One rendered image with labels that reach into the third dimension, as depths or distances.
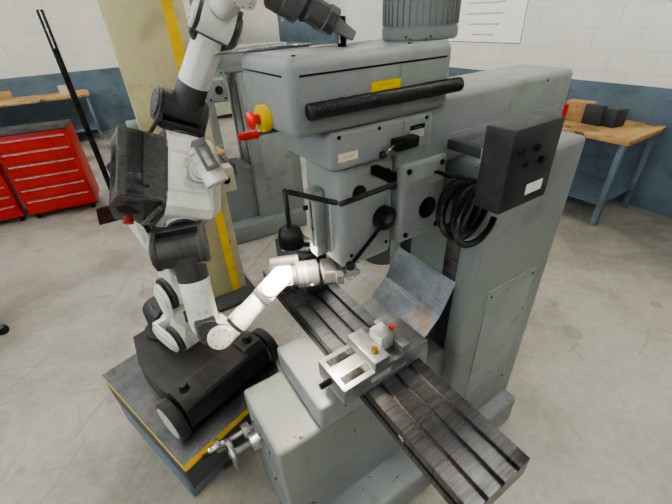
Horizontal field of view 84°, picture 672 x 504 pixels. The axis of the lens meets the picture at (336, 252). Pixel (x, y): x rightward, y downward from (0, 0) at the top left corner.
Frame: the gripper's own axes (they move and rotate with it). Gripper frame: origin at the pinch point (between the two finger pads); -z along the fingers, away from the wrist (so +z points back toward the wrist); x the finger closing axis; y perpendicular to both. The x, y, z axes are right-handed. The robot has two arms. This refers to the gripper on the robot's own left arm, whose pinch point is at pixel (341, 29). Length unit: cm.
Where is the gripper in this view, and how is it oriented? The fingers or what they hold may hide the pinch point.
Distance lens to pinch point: 102.4
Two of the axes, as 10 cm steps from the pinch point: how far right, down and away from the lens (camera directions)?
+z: -8.5, -2.6, -4.6
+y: 4.4, -8.2, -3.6
